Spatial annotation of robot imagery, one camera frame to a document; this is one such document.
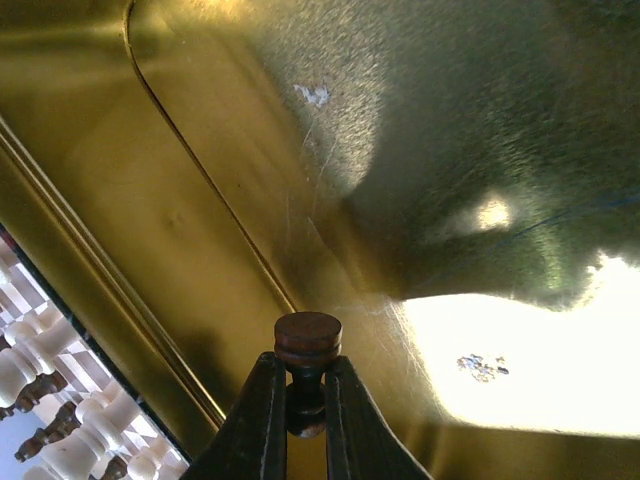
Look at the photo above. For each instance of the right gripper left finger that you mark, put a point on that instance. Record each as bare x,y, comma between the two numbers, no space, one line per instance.
252,442

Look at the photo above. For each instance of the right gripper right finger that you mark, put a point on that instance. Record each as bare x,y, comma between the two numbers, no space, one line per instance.
360,444

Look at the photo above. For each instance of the dark chess pawn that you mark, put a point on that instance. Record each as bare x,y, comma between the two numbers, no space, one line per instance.
308,343

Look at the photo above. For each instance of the white chess piece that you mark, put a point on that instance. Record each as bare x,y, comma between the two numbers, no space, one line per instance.
143,467
100,432
32,353

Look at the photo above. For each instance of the gold green tin box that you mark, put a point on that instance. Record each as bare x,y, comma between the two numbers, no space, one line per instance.
456,181

